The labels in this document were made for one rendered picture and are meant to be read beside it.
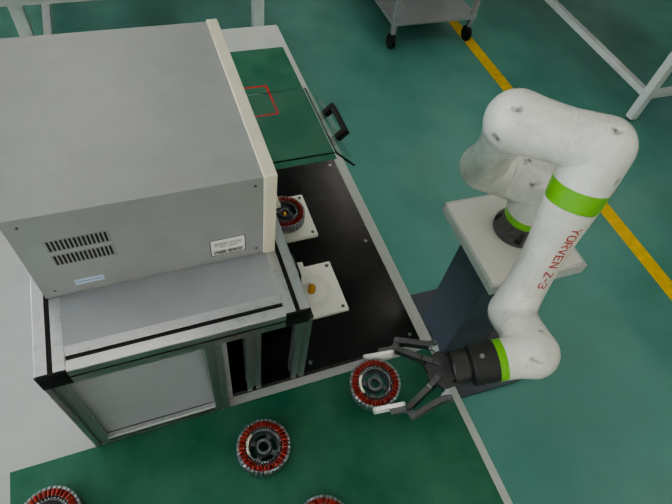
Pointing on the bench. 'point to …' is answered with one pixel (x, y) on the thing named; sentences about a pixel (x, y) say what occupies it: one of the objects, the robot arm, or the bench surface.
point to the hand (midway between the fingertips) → (376, 382)
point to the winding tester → (129, 156)
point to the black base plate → (325, 209)
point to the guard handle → (337, 121)
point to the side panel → (145, 395)
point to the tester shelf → (163, 315)
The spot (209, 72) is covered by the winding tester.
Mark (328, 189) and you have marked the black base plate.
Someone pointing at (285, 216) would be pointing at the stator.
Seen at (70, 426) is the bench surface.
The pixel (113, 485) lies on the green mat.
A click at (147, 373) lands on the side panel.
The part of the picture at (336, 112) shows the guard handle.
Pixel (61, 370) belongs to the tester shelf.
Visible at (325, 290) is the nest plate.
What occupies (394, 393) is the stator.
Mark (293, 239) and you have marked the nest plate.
